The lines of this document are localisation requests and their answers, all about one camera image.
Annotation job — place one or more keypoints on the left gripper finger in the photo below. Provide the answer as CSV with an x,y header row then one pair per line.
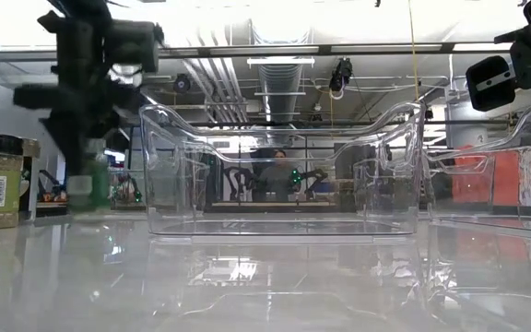
x,y
106,123
69,143

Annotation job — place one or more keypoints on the green oregano spice jar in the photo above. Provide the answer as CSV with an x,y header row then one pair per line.
x,y
92,184

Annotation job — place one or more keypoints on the black background robot arm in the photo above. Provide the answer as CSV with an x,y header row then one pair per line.
x,y
311,177
53,184
240,180

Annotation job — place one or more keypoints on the red cart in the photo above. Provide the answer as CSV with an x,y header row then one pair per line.
x,y
505,180

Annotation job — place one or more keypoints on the metal rig crossbeam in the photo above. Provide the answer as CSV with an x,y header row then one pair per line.
x,y
247,50

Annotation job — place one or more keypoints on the seated person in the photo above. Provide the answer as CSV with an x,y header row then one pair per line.
x,y
277,180

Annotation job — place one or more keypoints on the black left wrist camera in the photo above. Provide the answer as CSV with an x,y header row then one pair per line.
x,y
132,46

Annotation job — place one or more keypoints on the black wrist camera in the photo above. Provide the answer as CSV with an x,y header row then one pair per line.
x,y
132,46
491,85

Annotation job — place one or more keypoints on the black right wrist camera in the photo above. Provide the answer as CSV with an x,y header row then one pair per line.
x,y
491,85

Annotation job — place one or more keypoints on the round black ceiling camera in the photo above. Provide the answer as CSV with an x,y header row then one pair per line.
x,y
181,84

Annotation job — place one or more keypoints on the silver ceiling duct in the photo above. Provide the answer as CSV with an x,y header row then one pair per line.
x,y
280,92

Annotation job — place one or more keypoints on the black overhead camera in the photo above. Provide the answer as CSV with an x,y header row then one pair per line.
x,y
341,74

